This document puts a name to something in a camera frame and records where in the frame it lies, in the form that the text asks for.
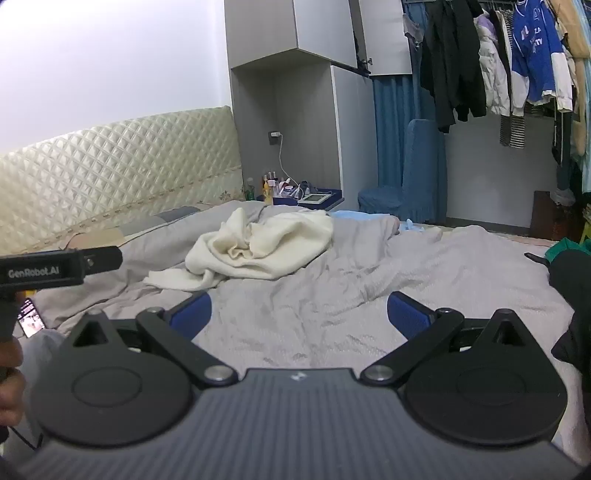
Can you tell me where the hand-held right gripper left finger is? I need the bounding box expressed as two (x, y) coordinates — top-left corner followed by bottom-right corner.
(65, 291), (237, 388)

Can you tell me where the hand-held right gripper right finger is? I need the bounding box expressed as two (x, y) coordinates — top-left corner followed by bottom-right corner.
(361, 291), (536, 386)

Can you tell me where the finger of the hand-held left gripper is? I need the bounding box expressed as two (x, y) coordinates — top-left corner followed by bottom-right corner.
(84, 246), (123, 274)

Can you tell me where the cream knit sweater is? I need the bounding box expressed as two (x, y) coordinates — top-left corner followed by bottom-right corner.
(143, 208), (334, 292)

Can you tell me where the person's left hand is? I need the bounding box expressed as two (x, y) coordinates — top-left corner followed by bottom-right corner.
(0, 342), (24, 428)

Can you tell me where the smartphone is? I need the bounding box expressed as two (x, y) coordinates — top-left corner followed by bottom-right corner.
(17, 298), (46, 339)

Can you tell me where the grey pillow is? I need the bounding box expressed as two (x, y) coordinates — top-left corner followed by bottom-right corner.
(121, 206), (201, 241)

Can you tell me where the grey bed blanket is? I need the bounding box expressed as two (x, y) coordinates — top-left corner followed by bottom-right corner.
(18, 200), (591, 467)

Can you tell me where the cream quilted headboard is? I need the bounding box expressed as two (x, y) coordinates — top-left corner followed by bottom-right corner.
(0, 106), (245, 259)

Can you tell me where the light blue bed sheet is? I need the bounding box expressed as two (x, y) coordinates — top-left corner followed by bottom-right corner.
(330, 210), (416, 234)

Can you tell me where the blue covered chair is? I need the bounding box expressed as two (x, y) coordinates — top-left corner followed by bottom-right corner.
(358, 119), (448, 224)

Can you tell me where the dark blue box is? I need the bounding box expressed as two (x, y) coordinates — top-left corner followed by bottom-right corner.
(272, 187), (345, 210)

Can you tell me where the group of toiletry bottles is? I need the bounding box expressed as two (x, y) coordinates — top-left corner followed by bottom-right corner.
(246, 171), (301, 206)

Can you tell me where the black cloth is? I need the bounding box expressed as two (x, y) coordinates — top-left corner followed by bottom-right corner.
(549, 251), (591, 388)

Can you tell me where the brown box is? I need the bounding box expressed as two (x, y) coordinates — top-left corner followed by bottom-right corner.
(530, 190), (583, 241)

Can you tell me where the green cloth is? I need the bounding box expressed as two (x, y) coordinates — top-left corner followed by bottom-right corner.
(545, 237), (591, 259)

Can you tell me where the blue curtain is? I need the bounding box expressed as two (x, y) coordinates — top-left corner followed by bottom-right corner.
(372, 0), (446, 217)

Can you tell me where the striped hanging garment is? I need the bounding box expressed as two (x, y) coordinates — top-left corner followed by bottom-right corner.
(499, 9), (527, 148)

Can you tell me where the grey wardrobe cabinet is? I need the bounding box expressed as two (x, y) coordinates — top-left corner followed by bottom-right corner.
(225, 0), (414, 213)

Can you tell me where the black hanging jacket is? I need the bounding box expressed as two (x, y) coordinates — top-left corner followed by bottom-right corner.
(420, 0), (488, 134)

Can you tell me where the white puffer jacket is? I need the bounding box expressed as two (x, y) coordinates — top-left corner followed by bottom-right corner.
(478, 9), (513, 116)

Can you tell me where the blue and white jacket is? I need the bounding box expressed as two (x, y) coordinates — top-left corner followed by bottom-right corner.
(510, 0), (573, 116)

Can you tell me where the beige hanging coat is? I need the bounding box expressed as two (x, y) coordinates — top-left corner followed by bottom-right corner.
(549, 0), (591, 61)

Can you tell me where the thin black cable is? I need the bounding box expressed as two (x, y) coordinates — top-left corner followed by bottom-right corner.
(9, 425), (44, 453)

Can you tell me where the white charging cable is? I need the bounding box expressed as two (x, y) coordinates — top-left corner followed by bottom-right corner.
(276, 136), (306, 195)

